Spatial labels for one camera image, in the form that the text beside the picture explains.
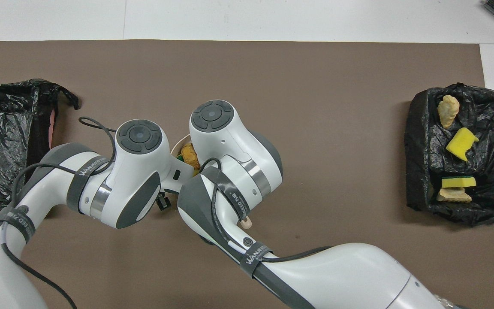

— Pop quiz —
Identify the brown paper table mat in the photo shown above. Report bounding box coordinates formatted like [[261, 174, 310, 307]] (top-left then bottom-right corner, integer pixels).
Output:
[[0, 40, 494, 309]]

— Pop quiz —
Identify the pale flat bread piece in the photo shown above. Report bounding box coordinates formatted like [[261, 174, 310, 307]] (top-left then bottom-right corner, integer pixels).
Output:
[[438, 188, 473, 203]]

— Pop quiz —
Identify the striped croissant bread piece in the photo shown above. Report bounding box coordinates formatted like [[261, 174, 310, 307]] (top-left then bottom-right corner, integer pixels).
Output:
[[438, 95, 461, 128]]

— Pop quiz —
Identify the small yellow sponge piece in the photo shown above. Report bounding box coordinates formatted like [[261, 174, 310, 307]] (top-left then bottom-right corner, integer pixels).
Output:
[[441, 175, 477, 189]]

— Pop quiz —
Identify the large yellow sponge piece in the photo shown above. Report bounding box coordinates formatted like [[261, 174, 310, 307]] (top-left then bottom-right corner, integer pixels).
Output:
[[446, 127, 479, 162]]

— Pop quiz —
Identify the beige plastic dustpan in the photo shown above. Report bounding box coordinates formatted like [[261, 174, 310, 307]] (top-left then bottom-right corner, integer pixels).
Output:
[[171, 134, 200, 177]]

